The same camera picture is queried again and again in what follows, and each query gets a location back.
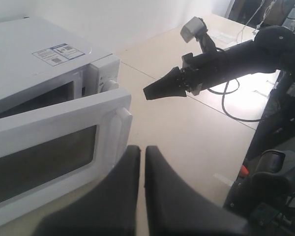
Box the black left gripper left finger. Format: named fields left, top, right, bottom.
left=33, top=145, right=141, bottom=236

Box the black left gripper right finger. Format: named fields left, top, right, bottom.
left=144, top=146, right=251, bottom=236

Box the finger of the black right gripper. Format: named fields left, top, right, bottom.
left=143, top=67, right=186, bottom=100

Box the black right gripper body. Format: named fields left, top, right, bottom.
left=178, top=53, right=204, bottom=96

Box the white microwave door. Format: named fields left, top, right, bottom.
left=0, top=88, right=131, bottom=226

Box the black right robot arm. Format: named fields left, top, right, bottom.
left=143, top=26, right=295, bottom=100

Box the white microwave oven body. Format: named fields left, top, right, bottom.
left=0, top=17, right=120, bottom=118

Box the upper white power knob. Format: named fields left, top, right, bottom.
left=101, top=79, right=119, bottom=92

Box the blue white label sticker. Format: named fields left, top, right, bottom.
left=33, top=44, right=85, bottom=66

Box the black camera cable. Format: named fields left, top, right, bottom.
left=206, top=46, right=264, bottom=122

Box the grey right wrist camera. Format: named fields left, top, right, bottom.
left=180, top=17, right=207, bottom=43

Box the white microwave door handle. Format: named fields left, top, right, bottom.
left=107, top=108, right=132, bottom=169

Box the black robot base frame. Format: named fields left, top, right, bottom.
left=223, top=63, right=295, bottom=236

